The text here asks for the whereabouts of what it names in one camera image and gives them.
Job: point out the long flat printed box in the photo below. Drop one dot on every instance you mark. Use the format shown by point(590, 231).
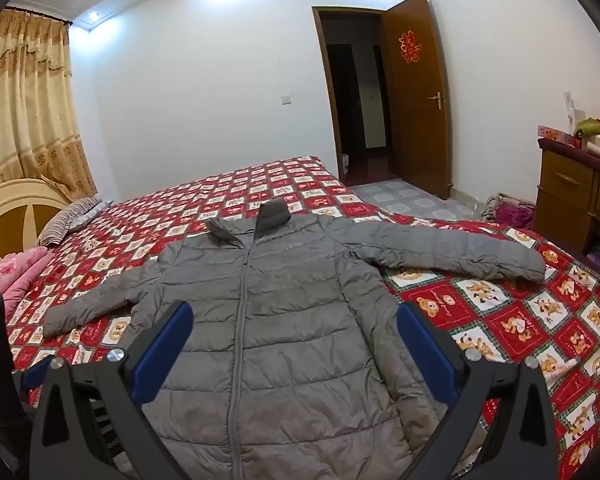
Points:
point(555, 134)

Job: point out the white roll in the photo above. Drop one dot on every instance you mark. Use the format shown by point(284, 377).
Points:
point(596, 148)

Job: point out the brown door frame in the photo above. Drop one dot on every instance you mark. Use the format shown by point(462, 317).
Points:
point(324, 60)

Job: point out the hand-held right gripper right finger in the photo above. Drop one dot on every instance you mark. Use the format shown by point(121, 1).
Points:
point(425, 350)

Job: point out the brown wooden dresser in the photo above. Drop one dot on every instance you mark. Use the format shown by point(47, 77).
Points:
point(570, 190)

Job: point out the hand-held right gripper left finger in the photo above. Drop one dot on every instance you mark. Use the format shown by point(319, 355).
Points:
point(166, 344)

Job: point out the white light switch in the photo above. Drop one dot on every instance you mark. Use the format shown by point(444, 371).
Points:
point(286, 99)

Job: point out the striped grey pillow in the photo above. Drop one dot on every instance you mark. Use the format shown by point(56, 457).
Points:
point(70, 220)

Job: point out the brown wooden door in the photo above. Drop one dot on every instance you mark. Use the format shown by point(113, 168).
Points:
point(415, 135)

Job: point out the grey puffer jacket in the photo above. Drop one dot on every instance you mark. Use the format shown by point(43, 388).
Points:
point(290, 310)

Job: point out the pink floral quilt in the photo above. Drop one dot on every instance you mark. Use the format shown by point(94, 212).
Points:
point(15, 270)

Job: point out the dark curtain rod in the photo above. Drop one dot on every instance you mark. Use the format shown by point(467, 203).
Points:
point(40, 13)

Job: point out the red printed bed cover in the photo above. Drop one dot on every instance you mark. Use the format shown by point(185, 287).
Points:
point(480, 310)

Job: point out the cream wooden headboard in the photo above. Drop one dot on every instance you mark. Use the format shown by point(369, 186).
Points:
point(10, 210)

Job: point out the beige patterned curtain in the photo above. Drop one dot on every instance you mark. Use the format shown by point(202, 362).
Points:
point(25, 110)

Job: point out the white upright card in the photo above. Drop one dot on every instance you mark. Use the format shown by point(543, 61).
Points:
point(568, 110)

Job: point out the red paper door decoration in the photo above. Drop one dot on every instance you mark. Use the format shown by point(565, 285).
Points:
point(409, 46)

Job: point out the green cloth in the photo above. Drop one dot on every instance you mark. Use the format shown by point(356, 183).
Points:
point(587, 127)

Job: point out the recessed ceiling light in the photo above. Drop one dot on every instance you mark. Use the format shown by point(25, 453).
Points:
point(94, 16)

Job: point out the pile of pink clothes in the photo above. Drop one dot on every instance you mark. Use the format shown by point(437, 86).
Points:
point(515, 212)

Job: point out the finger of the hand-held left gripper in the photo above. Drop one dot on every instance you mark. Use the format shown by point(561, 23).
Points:
point(30, 379)

